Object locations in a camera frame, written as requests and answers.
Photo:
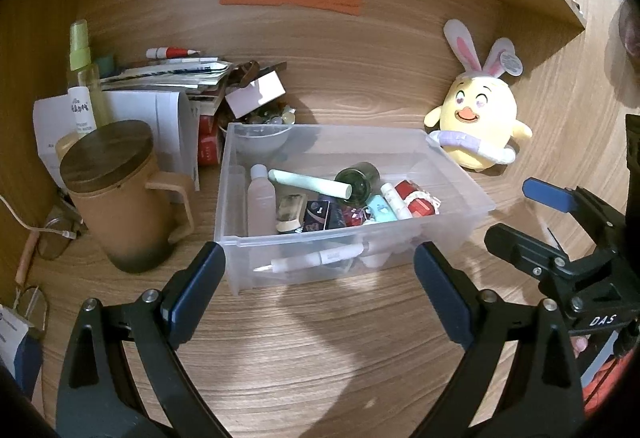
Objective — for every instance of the teal and white tube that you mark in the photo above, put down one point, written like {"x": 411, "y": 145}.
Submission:
{"x": 381, "y": 209}

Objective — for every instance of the red box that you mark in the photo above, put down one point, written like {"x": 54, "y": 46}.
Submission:
{"x": 209, "y": 143}

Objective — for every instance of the green spray bottle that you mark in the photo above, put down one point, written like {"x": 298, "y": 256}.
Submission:
{"x": 80, "y": 53}

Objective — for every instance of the clear plastic bin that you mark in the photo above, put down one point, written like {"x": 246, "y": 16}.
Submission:
{"x": 450, "y": 218}

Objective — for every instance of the red and white pen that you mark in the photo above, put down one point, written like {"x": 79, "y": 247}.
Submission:
{"x": 172, "y": 52}

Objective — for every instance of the pile of small trinkets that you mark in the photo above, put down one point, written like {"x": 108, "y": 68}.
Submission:
{"x": 272, "y": 114}

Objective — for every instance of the pink cream tube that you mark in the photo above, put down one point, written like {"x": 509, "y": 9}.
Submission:
{"x": 261, "y": 205}

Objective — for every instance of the red pouch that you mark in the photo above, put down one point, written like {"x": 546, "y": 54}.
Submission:
{"x": 417, "y": 200}

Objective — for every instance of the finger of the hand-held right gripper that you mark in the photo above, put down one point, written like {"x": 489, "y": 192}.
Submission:
{"x": 547, "y": 193}
{"x": 517, "y": 248}

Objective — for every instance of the person's right hand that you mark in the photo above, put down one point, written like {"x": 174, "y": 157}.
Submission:
{"x": 580, "y": 346}

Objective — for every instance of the clear plastic bowl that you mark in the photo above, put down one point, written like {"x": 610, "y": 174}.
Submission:
{"x": 260, "y": 140}

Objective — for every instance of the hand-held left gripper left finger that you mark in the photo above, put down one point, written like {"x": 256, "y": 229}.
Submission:
{"x": 195, "y": 298}

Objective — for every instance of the small white tube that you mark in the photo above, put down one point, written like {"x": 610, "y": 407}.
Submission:
{"x": 396, "y": 200}

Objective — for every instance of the stack of booklets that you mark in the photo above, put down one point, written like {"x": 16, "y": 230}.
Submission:
{"x": 170, "y": 74}

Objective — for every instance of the person's right forearm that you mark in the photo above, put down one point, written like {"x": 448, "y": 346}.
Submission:
{"x": 605, "y": 385}

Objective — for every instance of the small white box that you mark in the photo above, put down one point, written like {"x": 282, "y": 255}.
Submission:
{"x": 255, "y": 95}

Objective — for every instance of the pale green marker pen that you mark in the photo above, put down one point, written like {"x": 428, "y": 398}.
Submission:
{"x": 310, "y": 183}

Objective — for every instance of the thin frame eyeglasses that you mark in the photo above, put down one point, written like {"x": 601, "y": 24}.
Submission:
{"x": 32, "y": 310}
{"x": 55, "y": 240}

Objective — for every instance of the dark green glass bottle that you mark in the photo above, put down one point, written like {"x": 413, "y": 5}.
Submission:
{"x": 357, "y": 180}

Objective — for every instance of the white labelled bottle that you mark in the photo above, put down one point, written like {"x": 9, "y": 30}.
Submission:
{"x": 81, "y": 113}

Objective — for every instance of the dark brown bag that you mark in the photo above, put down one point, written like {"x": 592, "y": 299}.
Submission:
{"x": 630, "y": 48}

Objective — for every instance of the dark blue small box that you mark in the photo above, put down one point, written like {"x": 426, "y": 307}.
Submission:
{"x": 316, "y": 216}

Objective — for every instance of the brown mug with wooden lid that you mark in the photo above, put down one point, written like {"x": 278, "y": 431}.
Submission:
{"x": 120, "y": 208}

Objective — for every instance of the yellow chick plush toy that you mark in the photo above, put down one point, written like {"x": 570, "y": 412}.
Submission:
{"x": 475, "y": 118}

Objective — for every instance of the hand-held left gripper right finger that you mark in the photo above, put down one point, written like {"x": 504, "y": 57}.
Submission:
{"x": 442, "y": 298}

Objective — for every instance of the white paper sheets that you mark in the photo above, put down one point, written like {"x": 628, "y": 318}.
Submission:
{"x": 160, "y": 118}

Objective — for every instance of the blue and white box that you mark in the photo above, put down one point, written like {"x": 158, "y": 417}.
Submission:
{"x": 17, "y": 348}

